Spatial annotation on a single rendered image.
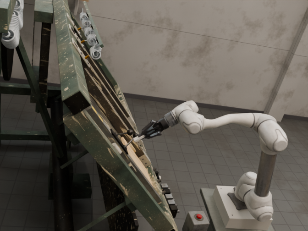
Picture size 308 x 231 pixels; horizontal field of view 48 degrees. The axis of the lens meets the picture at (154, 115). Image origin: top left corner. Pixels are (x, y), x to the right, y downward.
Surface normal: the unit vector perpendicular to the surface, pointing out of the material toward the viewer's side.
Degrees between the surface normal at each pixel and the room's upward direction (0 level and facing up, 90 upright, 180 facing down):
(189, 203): 0
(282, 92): 90
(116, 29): 90
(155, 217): 90
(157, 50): 90
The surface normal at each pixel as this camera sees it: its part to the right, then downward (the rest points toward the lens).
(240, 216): 0.18, -0.85
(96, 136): 0.26, 0.52
